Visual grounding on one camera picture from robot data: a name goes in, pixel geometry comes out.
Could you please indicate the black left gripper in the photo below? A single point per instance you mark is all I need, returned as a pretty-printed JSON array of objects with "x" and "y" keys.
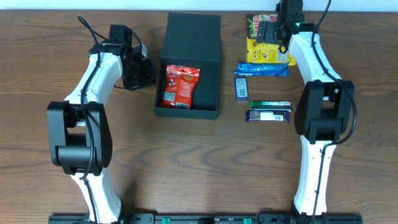
[{"x": 140, "y": 74}]

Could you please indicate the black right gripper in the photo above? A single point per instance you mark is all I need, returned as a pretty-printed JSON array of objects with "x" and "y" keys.
[{"x": 266, "y": 35}]

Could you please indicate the Haribo gummy candy bag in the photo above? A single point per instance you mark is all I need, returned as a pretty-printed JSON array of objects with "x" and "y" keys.
[{"x": 253, "y": 23}]

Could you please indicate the yellow snack bag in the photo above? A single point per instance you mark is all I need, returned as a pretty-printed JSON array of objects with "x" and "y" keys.
[{"x": 266, "y": 53}]

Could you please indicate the red orange candy bag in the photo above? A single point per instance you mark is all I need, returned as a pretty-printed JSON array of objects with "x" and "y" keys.
[{"x": 181, "y": 83}]

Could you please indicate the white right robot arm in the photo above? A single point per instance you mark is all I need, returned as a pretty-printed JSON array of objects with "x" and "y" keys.
[{"x": 325, "y": 117}]

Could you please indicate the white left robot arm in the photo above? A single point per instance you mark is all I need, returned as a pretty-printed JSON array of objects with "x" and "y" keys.
[{"x": 79, "y": 134}]

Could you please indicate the blue long cookie pack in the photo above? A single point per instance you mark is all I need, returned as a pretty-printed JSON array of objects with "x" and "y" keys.
[{"x": 262, "y": 69}]

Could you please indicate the small blue gum pack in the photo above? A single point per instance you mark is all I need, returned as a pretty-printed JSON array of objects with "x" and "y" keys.
[{"x": 241, "y": 88}]

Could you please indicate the dark green open box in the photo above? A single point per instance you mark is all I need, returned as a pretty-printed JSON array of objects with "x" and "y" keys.
[{"x": 192, "y": 40}]

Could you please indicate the green candy bar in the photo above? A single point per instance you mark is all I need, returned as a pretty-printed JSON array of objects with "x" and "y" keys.
[{"x": 271, "y": 105}]

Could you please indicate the purple chocolate bar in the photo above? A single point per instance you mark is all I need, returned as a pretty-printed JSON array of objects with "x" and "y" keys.
[{"x": 268, "y": 115}]

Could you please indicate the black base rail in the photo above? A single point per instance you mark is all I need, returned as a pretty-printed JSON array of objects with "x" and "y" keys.
[{"x": 268, "y": 217}]

